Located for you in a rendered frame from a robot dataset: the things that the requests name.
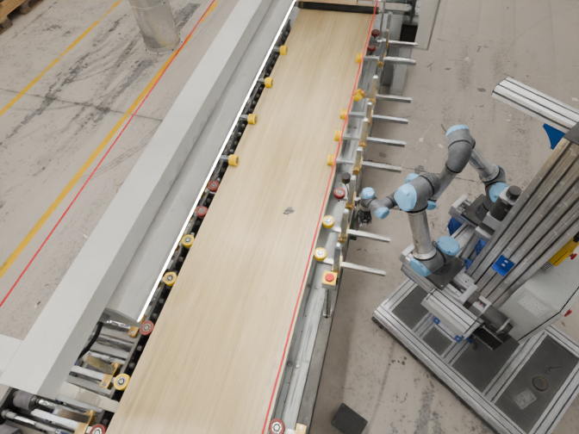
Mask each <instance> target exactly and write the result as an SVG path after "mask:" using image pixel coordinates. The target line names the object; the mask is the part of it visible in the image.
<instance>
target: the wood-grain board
mask: <svg viewBox="0 0 579 434"><path fill-rule="evenodd" d="M370 24H371V21H370V20H359V19H349V18H338V17H328V16H317V15H298V16H297V18H296V20H295V23H294V25H293V27H292V29H291V30H290V32H289V36H288V38H287V40H286V41H285V44H284V45H285V46H287V47H288V52H287V55H281V54H280V55H279V57H278V59H277V62H276V64H275V66H274V68H273V70H272V72H271V75H270V78H273V86H272V88H269V87H265V88H264V90H263V92H262V94H261V96H260V98H259V100H258V103H257V105H256V107H255V109H254V111H253V114H254V115H257V123H256V124H255V125H253V124H247V126H246V130H245V132H244V133H243V135H242V137H241V139H240V142H239V144H238V146H237V148H236V151H235V153H234V155H238V156H239V163H238V165H237V166H234V165H229V166H228V167H227V170H226V173H225V175H224V177H223V178H222V180H221V184H220V186H219V188H218V190H217V191H216V194H215V197H214V199H213V201H212V202H211V205H210V207H209V210H208V212H207V214H206V216H205V218H204V220H203V222H202V225H201V227H200V229H199V231H198V233H197V235H196V238H195V240H194V242H193V244H192V246H191V248H190V251H189V253H188V255H187V258H186V259H185V261H184V264H183V266H182V269H181V270H180V272H179V274H178V276H177V280H176V281H175V283H174V285H173V287H172V290H171V292H170V294H169V296H168V298H167V301H166V303H165V305H164V307H163V309H162V312H161V314H160V315H159V318H158V321H157V323H156V325H155V327H154V328H153V332H152V334H151V336H150V338H149V339H148V341H147V344H146V347H145V349H144V350H143V353H142V355H141V357H140V360H139V361H138V364H137V366H136V368H135V370H134V372H133V375H132V377H131V379H130V381H129V383H128V386H127V388H126V390H125V392H124V394H123V396H122V398H121V401H120V403H119V405H118V407H117V409H116V411H115V414H114V416H113V418H112V420H111V422H110V424H109V428H108V429H107V431H106V433H105V434H261V432H262V429H263V426H264V422H265V416H266V413H267V410H268V406H269V404H270V400H271V394H272V391H273V388H274V384H275V380H276V378H277V372H278V368H279V365H280V362H281V358H282V354H283V349H284V346H285V342H286V339H287V336H288V332H289V328H290V323H291V320H292V317H293V313H294V310H295V306H296V301H297V297H298V294H299V291H300V287H301V284H302V279H303V275H304V271H305V268H306V265H307V261H308V255H309V253H310V249H311V245H312V242H313V239H314V233H315V229H316V227H317V223H318V219H319V217H320V213H321V207H322V204H323V201H324V197H325V194H326V191H327V185H328V181H329V178H330V175H331V171H332V168H333V166H332V165H327V157H328V154H333V155H336V152H337V149H338V145H339V141H335V140H333V138H334V133H335V130H339V131H342V130H343V126H344V123H345V119H340V111H341V109H348V107H349V104H350V101H351V97H352V92H353V88H354V84H355V81H356V78H357V75H358V68H359V66H360V63H356V56H357V53H363V52H364V46H365V42H366V40H367V36H368V33H369V30H370ZM336 168H337V164H336V163H335V166H334V168H333V174H332V178H331V182H330V184H329V188H328V192H327V197H326V200H325V204H324V208H323V211H322V214H321V220H320V224H319V227H318V230H317V233H316V237H315V241H314V246H313V250H312V253H311V257H310V259H309V263H308V269H307V273H306V275H305V279H304V283H303V286H302V292H301V295H300V299H299V302H298V305H297V309H296V315H295V318H294V321H293V325H292V328H291V332H290V335H289V341H288V344H287V348H286V351H285V354H284V358H283V364H282V367H281V370H280V374H279V377H278V380H277V386H276V390H275V393H274V396H273V400H272V403H271V409H270V412H269V416H268V419H267V423H266V426H265V432H264V434H268V430H269V424H270V422H271V417H272V414H273V411H274V407H275V404H276V400H277V394H278V391H279V388H280V384H281V380H282V377H283V371H284V368H285V364H286V361H287V357H288V354H289V350H290V345H291V341H292V338H293V334H294V330H295V327H296V322H297V318H298V314H299V311H300V307H301V304H302V298H303V295H304V291H305V288H306V284H307V280H308V275H309V271H310V268H311V264H312V261H313V257H314V251H315V248H316V245H317V241H318V238H319V234H320V230H321V225H322V220H323V218H324V214H325V211H326V208H327V202H328V198H329V195H330V191H331V188H332V185H333V179H334V175H335V171H336ZM288 206H292V207H293V209H295V213H294V214H289V215H287V214H283V211H284V209H286V208H287V207H288Z"/></svg>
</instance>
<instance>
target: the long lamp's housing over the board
mask: <svg viewBox="0 0 579 434"><path fill-rule="evenodd" d="M293 2H294V0H272V2H271V5H270V6H269V8H268V10H267V11H266V13H265V15H264V17H263V19H262V21H261V23H260V24H259V25H258V28H257V30H256V32H255V34H254V35H253V37H252V39H251V41H250V43H249V44H248V46H247V48H246V50H245V52H244V53H243V55H242V57H241V59H240V62H239V63H238V64H237V66H236V68H235V70H234V72H233V74H232V76H231V77H230V79H229V81H228V83H227V85H226V87H225V89H224V91H223V92H222V93H221V96H220V98H219V100H218V102H217V103H216V105H215V107H214V109H213V111H212V112H211V114H210V116H209V118H208V120H207V121H206V123H205V125H204V127H203V129H202V131H201V132H200V134H199V136H198V138H197V140H196V142H195V144H194V145H193V147H192V149H191V150H190V153H189V155H188V157H187V158H186V159H185V161H184V164H183V166H182V168H181V169H180V171H179V172H178V174H177V177H176V178H175V180H174V182H173V184H172V186H171V188H170V189H169V191H168V193H167V195H166V197H165V199H164V200H163V202H162V204H161V206H160V208H159V210H158V212H157V213H156V215H155V217H154V218H153V221H152V223H151V225H150V226H149V227H148V229H147V231H146V234H145V236H144V237H143V239H142V240H141V242H140V245H139V246H138V248H137V250H136V252H135V254H134V255H133V257H132V259H131V261H130V263H129V265H128V266H127V268H126V270H125V272H124V274H123V275H122V277H121V280H120V281H119V283H118V284H117V286H116V288H115V291H114V293H113V294H112V295H111V297H110V299H109V302H108V304H107V305H106V307H105V308H104V310H103V313H106V314H108V315H110V317H109V320H112V321H114V322H118V323H122V324H125V325H129V326H134V327H138V328H141V326H142V324H141V323H140V322H138V320H139V318H140V316H141V314H142V312H143V310H144V308H145V305H146V303H147V301H148V299H149V297H150V295H151V293H152V291H153V289H154V287H155V285H156V283H157V281H158V279H159V277H160V275H161V272H162V270H163V268H164V267H165V264H166V262H167V260H168V258H169V256H170V255H171V252H172V250H173V248H174V246H175V244H176V243H177V239H178V237H179V235H180V233H181V232H182V230H183V228H184V225H185V223H186V221H187V219H188V218H189V216H190V213H191V211H192V209H193V207H194V205H195V203H196V200H197V198H198V196H199V195H200V193H201V191H202V188H203V186H204V184H205V183H206V181H207V179H208V177H209V174H210V172H211V170H212V168H213V166H214V164H215V161H216V159H217V158H218V156H219V154H220V152H221V149H222V147H223V146H224V144H225V142H226V140H227V136H228V135H229V133H230V131H231V129H232V127H233V124H234V123H235V121H236V119H237V117H238V115H239V113H240V111H241V109H242V107H243V105H244V102H245V100H246V98H247V96H248V94H249V92H250V90H251V88H252V86H253V84H254V82H255V80H256V78H257V76H258V74H259V72H260V69H261V67H262V65H263V63H264V62H265V59H266V57H267V55H268V53H269V51H270V50H271V47H272V45H273V43H274V41H275V39H276V38H277V34H278V32H279V30H280V28H281V27H282V25H283V22H284V20H285V18H286V16H287V14H288V13H289V11H290V8H291V6H292V4H293Z"/></svg>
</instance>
